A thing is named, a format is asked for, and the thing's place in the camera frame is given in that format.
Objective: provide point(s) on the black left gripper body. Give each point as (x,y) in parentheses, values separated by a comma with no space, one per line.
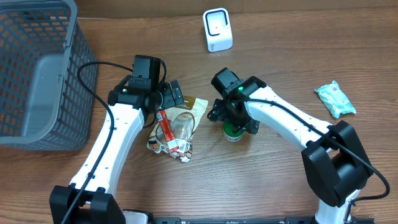
(171,95)

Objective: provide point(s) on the white barcode scanner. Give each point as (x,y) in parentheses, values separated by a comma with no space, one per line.
(218,31)

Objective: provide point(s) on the teal wet wipes pack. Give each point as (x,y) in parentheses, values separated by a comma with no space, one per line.
(335,100)

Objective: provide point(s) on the red stick sachet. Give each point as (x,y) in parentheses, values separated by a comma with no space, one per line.
(167,131)

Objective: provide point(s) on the green lid jar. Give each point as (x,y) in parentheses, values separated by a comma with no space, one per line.
(230,134)

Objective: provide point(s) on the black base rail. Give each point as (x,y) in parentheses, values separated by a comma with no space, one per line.
(177,220)

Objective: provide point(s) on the beige snack pouch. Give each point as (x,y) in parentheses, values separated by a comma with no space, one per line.
(184,120)

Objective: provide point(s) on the grey plastic mesh basket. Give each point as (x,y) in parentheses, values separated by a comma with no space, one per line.
(45,104)

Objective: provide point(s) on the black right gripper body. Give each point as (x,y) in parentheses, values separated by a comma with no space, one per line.
(240,118)

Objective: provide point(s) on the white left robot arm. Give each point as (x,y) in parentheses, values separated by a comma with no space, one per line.
(90,196)

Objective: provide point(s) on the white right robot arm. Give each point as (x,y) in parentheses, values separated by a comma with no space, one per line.
(336,165)

